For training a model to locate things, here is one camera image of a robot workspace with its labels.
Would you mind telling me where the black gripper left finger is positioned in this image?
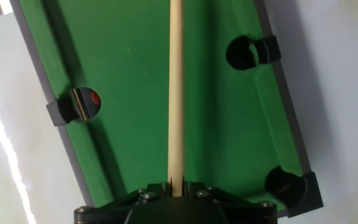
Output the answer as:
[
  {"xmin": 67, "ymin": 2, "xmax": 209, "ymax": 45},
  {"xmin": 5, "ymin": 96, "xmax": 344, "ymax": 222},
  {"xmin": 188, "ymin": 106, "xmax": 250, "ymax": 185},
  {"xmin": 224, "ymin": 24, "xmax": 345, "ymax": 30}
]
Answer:
[{"xmin": 74, "ymin": 176, "xmax": 173, "ymax": 224}]

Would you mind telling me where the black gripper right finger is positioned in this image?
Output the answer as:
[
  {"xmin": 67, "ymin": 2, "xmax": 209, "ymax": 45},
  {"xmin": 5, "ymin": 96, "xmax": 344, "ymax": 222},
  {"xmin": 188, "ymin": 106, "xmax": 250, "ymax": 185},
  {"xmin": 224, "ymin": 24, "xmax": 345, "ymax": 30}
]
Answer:
[{"xmin": 181, "ymin": 175, "xmax": 278, "ymax": 224}]

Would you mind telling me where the wooden pool cue black handle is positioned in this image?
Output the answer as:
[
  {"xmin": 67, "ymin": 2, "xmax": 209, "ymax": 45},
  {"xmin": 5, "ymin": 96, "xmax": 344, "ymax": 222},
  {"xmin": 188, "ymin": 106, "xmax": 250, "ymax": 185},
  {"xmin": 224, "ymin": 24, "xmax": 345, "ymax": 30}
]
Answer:
[{"xmin": 167, "ymin": 0, "xmax": 186, "ymax": 197}]

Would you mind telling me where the green mini pool table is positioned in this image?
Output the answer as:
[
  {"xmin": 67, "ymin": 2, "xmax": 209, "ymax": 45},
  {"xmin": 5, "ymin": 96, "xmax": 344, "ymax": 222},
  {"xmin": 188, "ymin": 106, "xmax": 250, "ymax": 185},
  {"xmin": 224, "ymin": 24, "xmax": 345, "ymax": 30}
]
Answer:
[{"xmin": 9, "ymin": 0, "xmax": 324, "ymax": 218}]

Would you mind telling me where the red pool ball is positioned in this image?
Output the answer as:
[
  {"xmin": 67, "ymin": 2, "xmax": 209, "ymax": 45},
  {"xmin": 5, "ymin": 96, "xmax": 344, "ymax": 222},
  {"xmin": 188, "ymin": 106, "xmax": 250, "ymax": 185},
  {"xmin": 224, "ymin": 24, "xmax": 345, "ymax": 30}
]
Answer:
[{"xmin": 90, "ymin": 90, "xmax": 102, "ymax": 106}]

